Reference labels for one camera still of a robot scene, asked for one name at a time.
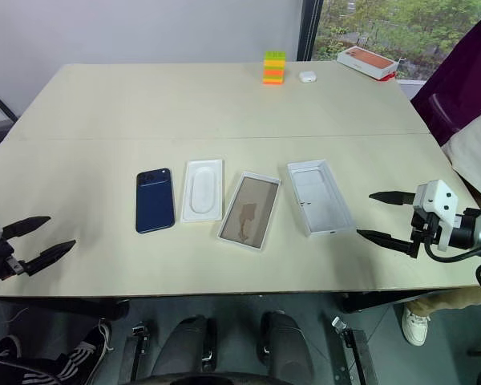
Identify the black white striped sneaker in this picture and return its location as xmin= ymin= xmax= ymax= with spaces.
xmin=0 ymin=318 xmax=112 ymax=385

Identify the colourful toy brick stack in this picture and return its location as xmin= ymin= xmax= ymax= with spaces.
xmin=262 ymin=50 xmax=287 ymax=87

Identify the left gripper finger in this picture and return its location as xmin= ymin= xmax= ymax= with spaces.
xmin=23 ymin=240 xmax=77 ymax=278
xmin=2 ymin=216 xmax=52 ymax=242

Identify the person in purple jacket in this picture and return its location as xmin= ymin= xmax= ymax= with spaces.
xmin=400 ymin=0 xmax=481 ymax=347

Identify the dark grey rounded shape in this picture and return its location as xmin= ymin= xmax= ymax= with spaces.
xmin=257 ymin=310 xmax=314 ymax=377

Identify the black table frame bar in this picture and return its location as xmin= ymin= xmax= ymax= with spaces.
xmin=0 ymin=295 xmax=131 ymax=322
xmin=339 ymin=289 xmax=428 ymax=314

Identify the black window frame post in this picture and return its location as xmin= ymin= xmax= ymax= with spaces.
xmin=297 ymin=0 xmax=324 ymax=63

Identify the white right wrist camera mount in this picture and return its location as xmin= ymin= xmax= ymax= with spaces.
xmin=414 ymin=180 xmax=465 ymax=248

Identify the dark blue smartphone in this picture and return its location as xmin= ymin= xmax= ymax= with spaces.
xmin=135 ymin=168 xmax=176 ymax=235

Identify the white phone box base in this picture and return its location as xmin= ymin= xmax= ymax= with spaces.
xmin=286 ymin=159 xmax=356 ymax=237

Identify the black metal strut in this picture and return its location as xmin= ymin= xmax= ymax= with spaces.
xmin=124 ymin=319 xmax=150 ymax=383
xmin=329 ymin=315 xmax=381 ymax=385

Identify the orange and white box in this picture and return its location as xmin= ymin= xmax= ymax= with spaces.
xmin=336 ymin=44 xmax=400 ymax=80

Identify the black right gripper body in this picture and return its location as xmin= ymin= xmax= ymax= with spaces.
xmin=409 ymin=205 xmax=443 ymax=249

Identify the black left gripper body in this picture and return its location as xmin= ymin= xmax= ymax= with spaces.
xmin=0 ymin=239 xmax=27 ymax=282

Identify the white moulded insert tray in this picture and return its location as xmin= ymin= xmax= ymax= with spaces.
xmin=180 ymin=159 xmax=225 ymax=224

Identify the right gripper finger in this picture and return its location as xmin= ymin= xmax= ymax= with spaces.
xmin=368 ymin=191 xmax=418 ymax=207
xmin=356 ymin=229 xmax=420 ymax=260

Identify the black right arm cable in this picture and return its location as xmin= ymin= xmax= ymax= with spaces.
xmin=422 ymin=234 xmax=481 ymax=264

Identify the white box lid phone print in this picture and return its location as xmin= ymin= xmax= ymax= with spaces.
xmin=216 ymin=171 xmax=283 ymax=254

